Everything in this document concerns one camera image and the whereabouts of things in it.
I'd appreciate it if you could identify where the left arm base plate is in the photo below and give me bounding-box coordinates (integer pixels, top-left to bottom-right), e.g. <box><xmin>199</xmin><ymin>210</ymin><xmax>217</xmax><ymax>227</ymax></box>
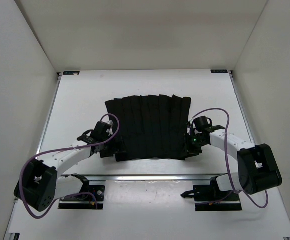
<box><xmin>58</xmin><ymin>181</ymin><xmax>105</xmax><ymax>210</ymax></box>

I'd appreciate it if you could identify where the corner label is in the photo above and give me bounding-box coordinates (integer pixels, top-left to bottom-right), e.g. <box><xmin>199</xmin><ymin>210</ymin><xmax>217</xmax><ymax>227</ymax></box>
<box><xmin>62</xmin><ymin>71</ymin><xmax>80</xmax><ymax>76</ymax></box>
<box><xmin>210</xmin><ymin>69</ymin><xmax>228</xmax><ymax>74</ymax></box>

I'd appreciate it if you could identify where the aluminium rail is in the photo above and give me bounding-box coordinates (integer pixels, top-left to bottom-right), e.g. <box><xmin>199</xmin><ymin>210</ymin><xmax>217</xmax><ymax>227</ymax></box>
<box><xmin>59</xmin><ymin>174</ymin><xmax>218</xmax><ymax>183</ymax></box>

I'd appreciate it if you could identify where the black pleated skirt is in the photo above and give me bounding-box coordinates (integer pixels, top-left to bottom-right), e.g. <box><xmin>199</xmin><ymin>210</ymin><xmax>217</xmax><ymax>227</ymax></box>
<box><xmin>105</xmin><ymin>94</ymin><xmax>191</xmax><ymax>162</ymax></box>

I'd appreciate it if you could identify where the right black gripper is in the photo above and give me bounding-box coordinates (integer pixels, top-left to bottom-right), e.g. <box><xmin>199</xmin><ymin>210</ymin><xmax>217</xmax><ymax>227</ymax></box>
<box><xmin>181</xmin><ymin>133</ymin><xmax>207</xmax><ymax>159</ymax></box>

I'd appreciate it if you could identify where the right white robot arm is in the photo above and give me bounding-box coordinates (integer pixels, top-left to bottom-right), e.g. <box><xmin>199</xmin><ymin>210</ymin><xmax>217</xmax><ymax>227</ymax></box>
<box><xmin>185</xmin><ymin>116</ymin><xmax>282</xmax><ymax>200</ymax></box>

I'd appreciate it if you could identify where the right corner label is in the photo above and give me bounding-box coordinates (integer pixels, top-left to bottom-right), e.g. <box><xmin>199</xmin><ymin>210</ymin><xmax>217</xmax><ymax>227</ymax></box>
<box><xmin>210</xmin><ymin>69</ymin><xmax>228</xmax><ymax>74</ymax></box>

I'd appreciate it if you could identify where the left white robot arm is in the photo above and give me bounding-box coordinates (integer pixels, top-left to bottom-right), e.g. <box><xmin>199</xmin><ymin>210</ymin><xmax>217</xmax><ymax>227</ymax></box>
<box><xmin>14</xmin><ymin>119</ymin><xmax>120</xmax><ymax>220</ymax></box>

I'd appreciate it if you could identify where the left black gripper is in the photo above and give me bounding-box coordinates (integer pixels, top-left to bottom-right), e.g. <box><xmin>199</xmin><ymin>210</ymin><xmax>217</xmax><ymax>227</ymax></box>
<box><xmin>99</xmin><ymin>130</ymin><xmax>128</xmax><ymax>158</ymax></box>

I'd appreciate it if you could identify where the left corner label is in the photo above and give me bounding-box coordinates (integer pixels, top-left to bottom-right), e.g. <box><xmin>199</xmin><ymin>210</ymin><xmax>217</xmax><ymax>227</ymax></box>
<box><xmin>62</xmin><ymin>71</ymin><xmax>80</xmax><ymax>76</ymax></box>

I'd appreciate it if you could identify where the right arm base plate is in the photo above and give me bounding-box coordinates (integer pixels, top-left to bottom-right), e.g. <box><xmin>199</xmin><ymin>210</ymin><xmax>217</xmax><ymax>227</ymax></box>
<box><xmin>180</xmin><ymin>184</ymin><xmax>242</xmax><ymax>212</ymax></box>

